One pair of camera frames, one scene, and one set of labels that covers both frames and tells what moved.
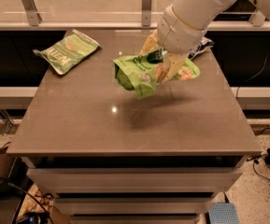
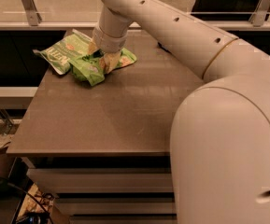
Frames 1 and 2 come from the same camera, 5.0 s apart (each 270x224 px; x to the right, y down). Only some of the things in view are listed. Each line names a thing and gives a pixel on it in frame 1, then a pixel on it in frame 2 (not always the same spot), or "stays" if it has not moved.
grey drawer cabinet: (134, 189) stays
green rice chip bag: (140, 75) → (91, 69)
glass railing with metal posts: (105, 7) stays
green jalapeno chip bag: (68, 51) stays
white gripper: (178, 35) → (109, 42)
